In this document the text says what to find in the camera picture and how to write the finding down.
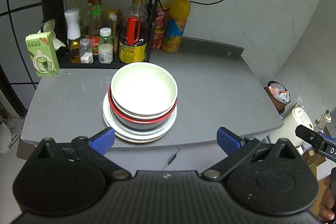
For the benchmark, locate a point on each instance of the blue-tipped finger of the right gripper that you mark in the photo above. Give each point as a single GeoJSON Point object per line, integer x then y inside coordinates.
{"type": "Point", "coordinates": [319, 141]}

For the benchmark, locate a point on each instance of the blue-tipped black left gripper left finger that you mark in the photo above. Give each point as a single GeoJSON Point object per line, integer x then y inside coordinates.
{"type": "Point", "coordinates": [92, 151]}

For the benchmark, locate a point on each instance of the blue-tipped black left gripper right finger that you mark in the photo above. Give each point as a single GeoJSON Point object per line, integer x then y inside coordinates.
{"type": "Point", "coordinates": [237, 149]}

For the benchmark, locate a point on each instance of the white plate with flower pattern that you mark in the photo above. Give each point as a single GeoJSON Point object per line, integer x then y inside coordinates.
{"type": "Point", "coordinates": [136, 131]}

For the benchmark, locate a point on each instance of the cream bowl with red rim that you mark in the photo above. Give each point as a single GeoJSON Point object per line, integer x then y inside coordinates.
{"type": "Point", "coordinates": [143, 91]}

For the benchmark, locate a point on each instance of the person's right hand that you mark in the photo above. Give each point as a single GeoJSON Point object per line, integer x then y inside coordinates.
{"type": "Point", "coordinates": [327, 203]}

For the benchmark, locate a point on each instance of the brown cup with packets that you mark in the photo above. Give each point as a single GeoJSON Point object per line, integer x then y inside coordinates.
{"type": "Point", "coordinates": [279, 95]}

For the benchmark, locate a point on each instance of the small clear salt shaker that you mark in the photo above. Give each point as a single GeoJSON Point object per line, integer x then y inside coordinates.
{"type": "Point", "coordinates": [85, 50]}

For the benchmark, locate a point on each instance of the white lidded seasoning jar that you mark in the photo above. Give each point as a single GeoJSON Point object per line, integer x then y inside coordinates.
{"type": "Point", "coordinates": [105, 48]}

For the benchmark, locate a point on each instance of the green paper carton box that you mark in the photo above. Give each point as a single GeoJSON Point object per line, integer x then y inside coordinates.
{"type": "Point", "coordinates": [42, 53]}

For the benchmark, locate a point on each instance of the oil bottle with white cap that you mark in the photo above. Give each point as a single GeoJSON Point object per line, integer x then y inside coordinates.
{"type": "Point", "coordinates": [73, 34]}

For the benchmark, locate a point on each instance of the crumpled white tissue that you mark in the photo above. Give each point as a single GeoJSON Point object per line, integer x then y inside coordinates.
{"type": "Point", "coordinates": [49, 26]}

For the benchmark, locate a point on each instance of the red drink can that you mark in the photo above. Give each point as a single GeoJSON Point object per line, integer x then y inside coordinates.
{"type": "Point", "coordinates": [159, 18]}
{"type": "Point", "coordinates": [157, 39]}

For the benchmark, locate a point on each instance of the red label sauce bottle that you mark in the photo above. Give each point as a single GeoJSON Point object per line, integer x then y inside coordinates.
{"type": "Point", "coordinates": [95, 24]}

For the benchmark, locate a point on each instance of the orange juice bottle blue label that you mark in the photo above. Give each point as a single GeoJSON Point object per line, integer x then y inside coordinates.
{"type": "Point", "coordinates": [178, 16]}

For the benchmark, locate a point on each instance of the dark soy sauce jug red handle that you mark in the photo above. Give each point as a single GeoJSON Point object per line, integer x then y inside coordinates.
{"type": "Point", "coordinates": [133, 36]}

